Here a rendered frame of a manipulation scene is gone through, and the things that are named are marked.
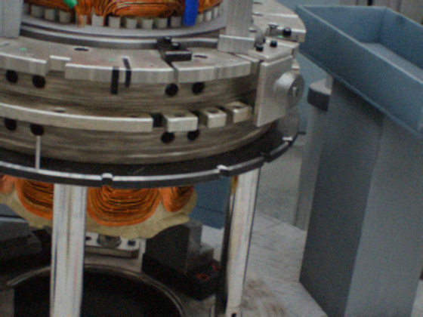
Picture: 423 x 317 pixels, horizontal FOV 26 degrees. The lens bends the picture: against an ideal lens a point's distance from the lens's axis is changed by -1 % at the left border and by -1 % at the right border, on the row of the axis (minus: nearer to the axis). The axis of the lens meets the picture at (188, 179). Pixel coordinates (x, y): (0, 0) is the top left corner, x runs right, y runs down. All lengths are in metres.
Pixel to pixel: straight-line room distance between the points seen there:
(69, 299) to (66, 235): 0.05
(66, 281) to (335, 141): 0.34
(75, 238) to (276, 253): 0.42
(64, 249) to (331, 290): 0.35
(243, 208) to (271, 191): 2.28
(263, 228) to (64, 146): 0.50
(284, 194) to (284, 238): 1.97
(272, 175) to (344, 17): 2.23
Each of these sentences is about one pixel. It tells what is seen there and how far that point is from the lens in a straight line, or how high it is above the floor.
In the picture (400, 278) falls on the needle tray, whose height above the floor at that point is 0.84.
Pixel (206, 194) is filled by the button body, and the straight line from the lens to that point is 1.07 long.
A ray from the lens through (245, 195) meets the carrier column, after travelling 0.78.
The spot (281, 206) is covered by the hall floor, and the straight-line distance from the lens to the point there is 2.97.
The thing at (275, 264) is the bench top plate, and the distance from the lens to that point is 1.03.
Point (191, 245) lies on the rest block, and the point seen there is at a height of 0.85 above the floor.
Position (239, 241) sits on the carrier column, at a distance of 0.80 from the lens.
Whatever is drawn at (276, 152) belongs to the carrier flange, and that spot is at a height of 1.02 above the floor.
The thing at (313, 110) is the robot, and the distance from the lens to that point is 1.18.
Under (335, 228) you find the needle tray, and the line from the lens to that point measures 0.92.
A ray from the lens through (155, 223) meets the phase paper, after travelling 0.75.
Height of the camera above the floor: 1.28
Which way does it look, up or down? 25 degrees down
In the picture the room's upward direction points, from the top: 6 degrees clockwise
